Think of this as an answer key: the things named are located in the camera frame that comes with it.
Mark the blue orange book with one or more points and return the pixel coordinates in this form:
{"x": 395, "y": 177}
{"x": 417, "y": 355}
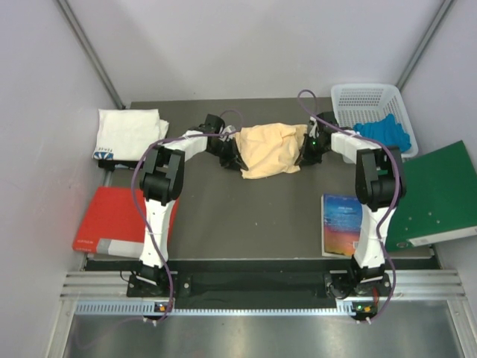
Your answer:
{"x": 341, "y": 217}

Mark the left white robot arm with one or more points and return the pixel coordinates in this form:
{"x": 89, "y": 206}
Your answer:
{"x": 161, "y": 172}

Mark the white plastic basket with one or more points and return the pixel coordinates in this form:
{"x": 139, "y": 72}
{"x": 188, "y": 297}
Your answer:
{"x": 366, "y": 103}

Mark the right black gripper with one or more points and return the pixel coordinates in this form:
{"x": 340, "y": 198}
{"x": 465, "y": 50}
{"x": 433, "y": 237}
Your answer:
{"x": 308, "y": 159}

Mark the blue t shirt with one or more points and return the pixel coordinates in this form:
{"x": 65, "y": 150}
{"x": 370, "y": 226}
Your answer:
{"x": 387, "y": 131}

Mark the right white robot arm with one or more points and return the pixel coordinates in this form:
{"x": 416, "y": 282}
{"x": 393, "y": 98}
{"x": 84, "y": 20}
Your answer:
{"x": 379, "y": 186}

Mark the aluminium frame rail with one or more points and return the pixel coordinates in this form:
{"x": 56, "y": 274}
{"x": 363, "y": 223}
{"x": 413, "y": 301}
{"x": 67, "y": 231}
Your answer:
{"x": 428, "y": 316}

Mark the yellow t shirt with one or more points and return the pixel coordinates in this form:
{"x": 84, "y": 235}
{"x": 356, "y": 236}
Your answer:
{"x": 269, "y": 150}

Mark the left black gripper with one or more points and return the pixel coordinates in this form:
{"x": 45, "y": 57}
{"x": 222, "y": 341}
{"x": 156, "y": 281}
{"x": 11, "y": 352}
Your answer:
{"x": 232, "y": 160}

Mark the green binder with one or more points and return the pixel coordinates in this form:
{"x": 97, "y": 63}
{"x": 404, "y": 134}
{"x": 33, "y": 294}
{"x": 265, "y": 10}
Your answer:
{"x": 440, "y": 202}

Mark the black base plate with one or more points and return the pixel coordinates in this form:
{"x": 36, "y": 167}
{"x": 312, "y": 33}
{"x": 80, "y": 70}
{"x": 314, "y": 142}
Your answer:
{"x": 197, "y": 277}

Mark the white folded t shirt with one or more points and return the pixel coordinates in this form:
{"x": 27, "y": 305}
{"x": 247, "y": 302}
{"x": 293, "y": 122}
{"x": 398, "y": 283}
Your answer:
{"x": 124, "y": 135}

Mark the red binder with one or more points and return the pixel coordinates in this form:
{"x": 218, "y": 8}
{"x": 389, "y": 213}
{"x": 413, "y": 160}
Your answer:
{"x": 120, "y": 222}

